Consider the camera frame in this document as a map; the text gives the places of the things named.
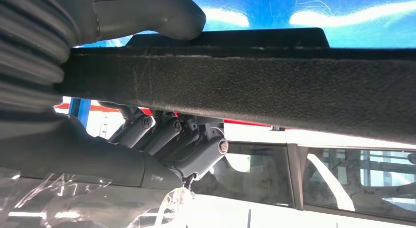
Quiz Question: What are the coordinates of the blue steel shelf rack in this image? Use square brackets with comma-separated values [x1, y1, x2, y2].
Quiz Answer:
[66, 0, 416, 128]

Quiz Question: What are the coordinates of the red barrier belt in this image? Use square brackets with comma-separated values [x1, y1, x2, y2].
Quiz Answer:
[54, 102, 272, 128]

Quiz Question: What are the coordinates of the white car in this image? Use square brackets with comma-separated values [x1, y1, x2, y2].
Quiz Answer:
[53, 97, 416, 228]

